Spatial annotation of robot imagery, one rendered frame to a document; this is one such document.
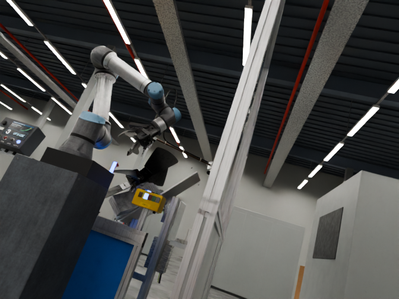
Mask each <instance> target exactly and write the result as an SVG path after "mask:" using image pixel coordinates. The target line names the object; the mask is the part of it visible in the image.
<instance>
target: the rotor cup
mask: <svg viewBox="0 0 399 299"><path fill-rule="evenodd" d="M134 170H135V171H136V174H137V177H138V178H140V179H138V180H135V179H133V180H132V179H131V178H130V177H128V176H126V179H127V181H128V183H129V184H130V185H131V186H132V187H131V188H130V190H131V191H132V190H133V189H134V188H135V187H137V186H138V185H140V184H142V183H145V182H148V180H144V177H143V176H142V175H141V174H140V173H139V169H134ZM139 180H140V181H139Z"/></svg>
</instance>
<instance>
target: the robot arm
mask: <svg viewBox="0 0 399 299"><path fill-rule="evenodd" d="M90 58H91V61H92V63H93V65H94V67H95V73H94V79H95V80H96V81H97V82H96V90H95V96H94V104H93V112H88V111H83V112H81V114H80V116H79V117H78V120H77V122H76V124H75V126H74V128H73V130H72V132H71V134H70V136H69V138H68V139H67V140H66V141H65V142H64V143H63V144H62V145H61V146H60V147H59V148H58V150H60V151H64V152H67V153H70V154H74V155H77V156H80V157H84V158H88V159H90V160H92V157H93V148H95V149H98V150H102V149H105V148H107V147H108V146H109V145H110V144H111V142H112V136H111V134H110V128H111V124H110V122H109V111H110V101H111V95H112V84H114V83H115V81H116V79H117V78H118V76H120V77H121V78H123V79H124V80H125V81H127V82H128V83H130V84H131V85H132V86H134V87H135V88H136V89H138V90H139V91H141V92H142V93H143V94H145V95H146V96H147V97H149V99H148V103H149V105H150V106H151V107H152V108H153V109H154V110H155V112H156V113H157V114H158V115H159V117H158V118H157V119H154V120H153V121H152V122H151V123H150V127H149V125H145V124H141V123H134V122H130V123H129V127H130V129H127V130H126V131H124V132H122V133H120V134H119V135H118V137H120V136H128V137H130V138H133V137H134V136H135V140H138V141H135V142H134V143H133V145H132V147H131V148H130V150H129V151H128V152H127V156H129V155H131V154H132V153H134V154H139V153H140V151H139V147H140V145H141V146H142V147H144V148H147V147H148V146H149V145H151V144H152V143H153V141H154V137H155V136H157V135H159V136H160V135H162V134H161V132H163V131H164V130H165V129H167V128H169V127H170V126H172V125H173V124H175V123H176V122H177V121H179V120H180V119H181V118H182V115H181V113H180V111H179V110H178V109H177V108H175V107H174V108H172V109H171V108H170V107H169V106H168V105H167V103H166V102H165V99H164V90H163V87H162V85H161V84H159V83H158V82H152V81H150V80H149V79H148V78H146V77H145V76H144V75H142V74H141V73H139V72H138V71H137V70H135V69H134V68H133V67H131V66H129V65H128V64H127V63H125V62H124V61H123V60H121V59H120V58H118V57H117V54H116V53H115V52H113V51H112V50H110V49H109V48H107V47H105V46H97V47H95V48H94V49H93V50H92V52H91V55H90Z"/></svg>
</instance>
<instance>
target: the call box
mask: <svg viewBox="0 0 399 299"><path fill-rule="evenodd" d="M139 192H143V195H142V198H141V197H138V194H139ZM145 193H147V194H148V195H153V196H156V197H158V198H160V202H159V203H157V202H153V201H151V200H150V201H149V200H147V199H144V198H143V197H144V195H145ZM165 202H166V199H165V198H164V197H163V196H161V195H158V194H155V193H151V192H148V191H146V190H142V189H139V188H138V189H137V191H136V193H135V195H134V198H133V200H132V203H133V204H134V205H136V206H139V207H142V208H147V209H149V210H151V211H153V214H155V213H156V212H157V213H159V214H161V213H162V210H163V207H164V205H165Z"/></svg>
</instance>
